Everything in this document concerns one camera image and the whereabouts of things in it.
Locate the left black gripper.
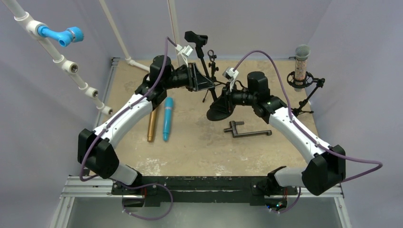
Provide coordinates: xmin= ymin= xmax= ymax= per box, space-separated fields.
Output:
xmin=163 ymin=63 xmax=214 ymax=92

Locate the black tripod microphone stand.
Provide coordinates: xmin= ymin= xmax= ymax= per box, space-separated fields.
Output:
xmin=202 ymin=49 xmax=225 ymax=103

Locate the blue microphone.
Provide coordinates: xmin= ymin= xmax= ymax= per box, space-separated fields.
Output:
xmin=163 ymin=97 xmax=174 ymax=142

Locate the black round-base microphone stand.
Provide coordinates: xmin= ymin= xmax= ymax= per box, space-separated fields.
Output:
xmin=184 ymin=31 xmax=232 ymax=121

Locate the gold microphone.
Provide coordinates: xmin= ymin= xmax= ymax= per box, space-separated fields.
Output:
xmin=147 ymin=109 xmax=158 ymax=143

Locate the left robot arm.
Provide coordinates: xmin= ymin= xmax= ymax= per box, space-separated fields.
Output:
xmin=77 ymin=55 xmax=215 ymax=194

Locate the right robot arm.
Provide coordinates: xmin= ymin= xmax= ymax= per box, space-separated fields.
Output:
xmin=206 ymin=71 xmax=345 ymax=196

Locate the glitter silver-head microphone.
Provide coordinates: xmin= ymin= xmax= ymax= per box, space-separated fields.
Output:
xmin=294 ymin=44 xmax=311 ymax=86

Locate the dark grey metal pipe fitting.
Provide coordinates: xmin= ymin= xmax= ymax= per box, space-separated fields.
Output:
xmin=223 ymin=121 xmax=272 ymax=138

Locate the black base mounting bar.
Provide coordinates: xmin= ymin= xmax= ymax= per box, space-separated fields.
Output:
xmin=111 ymin=176 xmax=298 ymax=207

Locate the blue pipe fitting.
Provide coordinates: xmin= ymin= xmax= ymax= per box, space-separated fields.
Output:
xmin=37 ymin=25 xmax=85 ymax=47

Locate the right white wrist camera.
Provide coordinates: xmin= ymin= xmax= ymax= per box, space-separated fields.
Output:
xmin=222 ymin=67 xmax=239 ymax=92

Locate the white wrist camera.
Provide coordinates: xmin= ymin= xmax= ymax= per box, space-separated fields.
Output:
xmin=222 ymin=67 xmax=239 ymax=92
xmin=175 ymin=44 xmax=193 ymax=67

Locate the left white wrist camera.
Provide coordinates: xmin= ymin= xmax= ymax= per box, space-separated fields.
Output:
xmin=175 ymin=44 xmax=193 ymax=67

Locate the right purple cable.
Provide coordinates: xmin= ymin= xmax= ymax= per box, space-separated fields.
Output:
xmin=233 ymin=50 xmax=384 ymax=184

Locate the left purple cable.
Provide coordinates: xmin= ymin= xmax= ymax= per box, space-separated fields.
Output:
xmin=78 ymin=37 xmax=179 ymax=182

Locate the black shock-mount tripod stand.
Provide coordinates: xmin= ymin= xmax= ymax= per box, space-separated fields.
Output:
xmin=285 ymin=71 xmax=326 ymax=118

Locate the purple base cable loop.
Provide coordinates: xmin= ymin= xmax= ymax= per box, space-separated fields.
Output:
xmin=110 ymin=180 xmax=174 ymax=221

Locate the white PVC pipe frame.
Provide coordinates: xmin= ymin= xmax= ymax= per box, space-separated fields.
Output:
xmin=2 ymin=0 xmax=177 ymax=115

